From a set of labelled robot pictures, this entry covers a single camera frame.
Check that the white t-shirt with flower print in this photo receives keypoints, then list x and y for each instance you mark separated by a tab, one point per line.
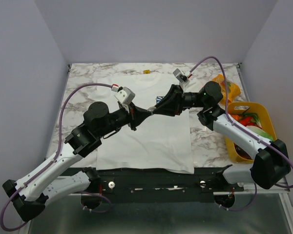
159	142

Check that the toy napa cabbage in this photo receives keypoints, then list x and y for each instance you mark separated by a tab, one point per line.
258	131

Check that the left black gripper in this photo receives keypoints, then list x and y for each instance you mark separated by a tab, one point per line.
140	116

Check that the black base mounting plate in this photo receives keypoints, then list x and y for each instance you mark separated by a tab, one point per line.
161	186

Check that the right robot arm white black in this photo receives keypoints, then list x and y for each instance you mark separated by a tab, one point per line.
270	159

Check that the yellow plastic basket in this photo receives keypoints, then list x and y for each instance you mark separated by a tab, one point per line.
237	108

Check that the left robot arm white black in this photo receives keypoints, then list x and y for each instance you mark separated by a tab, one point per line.
31	194

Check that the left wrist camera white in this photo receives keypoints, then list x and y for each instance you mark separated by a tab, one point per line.
123	94

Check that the toy purple eggplant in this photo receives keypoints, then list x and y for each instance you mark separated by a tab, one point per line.
242	153

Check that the yellow sunflower brooch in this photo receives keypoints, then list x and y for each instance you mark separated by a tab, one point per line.
152	108

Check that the toy green onion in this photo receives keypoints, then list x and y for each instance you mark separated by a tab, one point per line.
254	117

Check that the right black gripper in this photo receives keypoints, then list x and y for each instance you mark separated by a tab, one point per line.
177	99

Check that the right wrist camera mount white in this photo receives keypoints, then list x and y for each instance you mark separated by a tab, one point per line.
183	78

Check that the orange candy bag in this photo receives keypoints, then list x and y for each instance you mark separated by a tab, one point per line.
233	89

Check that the toy red chili pepper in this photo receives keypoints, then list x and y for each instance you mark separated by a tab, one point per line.
246	120

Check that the aluminium rail frame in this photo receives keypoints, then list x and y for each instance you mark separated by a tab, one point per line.
271	213

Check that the toy carrot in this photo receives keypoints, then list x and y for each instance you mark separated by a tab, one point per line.
236	117

